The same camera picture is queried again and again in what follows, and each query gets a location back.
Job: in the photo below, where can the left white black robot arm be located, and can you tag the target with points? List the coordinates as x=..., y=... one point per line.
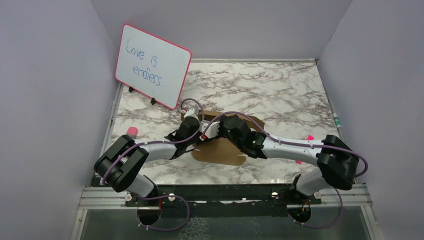
x=120, y=165

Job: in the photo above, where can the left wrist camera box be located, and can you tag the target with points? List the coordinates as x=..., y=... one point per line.
x=191, y=114

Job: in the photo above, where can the white board with pink frame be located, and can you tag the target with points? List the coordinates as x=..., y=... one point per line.
x=151, y=65

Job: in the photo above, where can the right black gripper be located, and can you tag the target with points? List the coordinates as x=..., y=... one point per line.
x=222, y=119

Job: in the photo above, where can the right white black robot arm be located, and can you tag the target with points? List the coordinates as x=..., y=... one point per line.
x=335, y=163

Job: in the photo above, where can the green capped marker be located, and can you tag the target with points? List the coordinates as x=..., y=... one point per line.
x=336, y=120

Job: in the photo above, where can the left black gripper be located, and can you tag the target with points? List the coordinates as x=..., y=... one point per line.
x=196, y=142

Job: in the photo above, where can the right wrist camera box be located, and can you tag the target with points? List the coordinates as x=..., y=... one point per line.
x=209, y=130

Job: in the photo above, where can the brown cardboard box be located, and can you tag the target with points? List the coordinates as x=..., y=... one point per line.
x=222, y=151

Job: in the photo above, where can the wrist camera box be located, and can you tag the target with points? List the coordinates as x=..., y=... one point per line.
x=209, y=130
x=191, y=114

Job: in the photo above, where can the pink eraser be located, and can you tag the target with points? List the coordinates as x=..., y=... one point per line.
x=132, y=131

